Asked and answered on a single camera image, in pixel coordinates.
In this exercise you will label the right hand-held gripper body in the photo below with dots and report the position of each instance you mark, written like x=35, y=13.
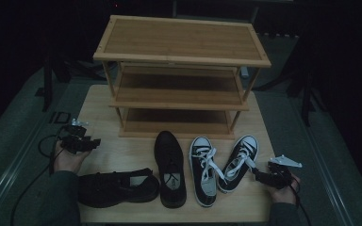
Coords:
x=278, y=175

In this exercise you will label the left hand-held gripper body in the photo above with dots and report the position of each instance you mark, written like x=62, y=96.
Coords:
x=75, y=142

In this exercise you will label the black white canvas sneaker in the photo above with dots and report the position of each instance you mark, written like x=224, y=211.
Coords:
x=248, y=144
x=201, y=144

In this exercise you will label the plain black shoe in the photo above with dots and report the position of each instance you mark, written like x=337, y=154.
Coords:
x=169, y=153
x=113, y=190

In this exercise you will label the wooden three-tier shoe rack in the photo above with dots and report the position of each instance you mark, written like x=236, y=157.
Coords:
x=182, y=39

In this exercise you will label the person's left hand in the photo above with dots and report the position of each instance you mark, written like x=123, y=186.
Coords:
x=67, y=161

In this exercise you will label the person's right hand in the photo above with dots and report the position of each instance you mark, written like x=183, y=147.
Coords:
x=284, y=196

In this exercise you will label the black metal stand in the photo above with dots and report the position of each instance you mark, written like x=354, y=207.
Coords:
x=47, y=84
x=307, y=94

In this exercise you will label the grey floor rail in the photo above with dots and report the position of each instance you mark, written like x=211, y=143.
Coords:
x=12, y=175
x=332, y=188

